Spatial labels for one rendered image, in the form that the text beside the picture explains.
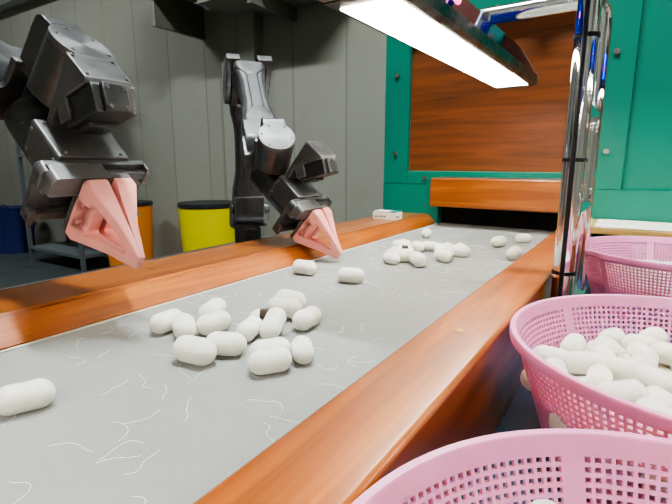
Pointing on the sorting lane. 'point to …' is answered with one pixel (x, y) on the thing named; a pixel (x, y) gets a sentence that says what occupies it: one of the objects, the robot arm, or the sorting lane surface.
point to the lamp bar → (452, 20)
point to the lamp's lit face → (431, 39)
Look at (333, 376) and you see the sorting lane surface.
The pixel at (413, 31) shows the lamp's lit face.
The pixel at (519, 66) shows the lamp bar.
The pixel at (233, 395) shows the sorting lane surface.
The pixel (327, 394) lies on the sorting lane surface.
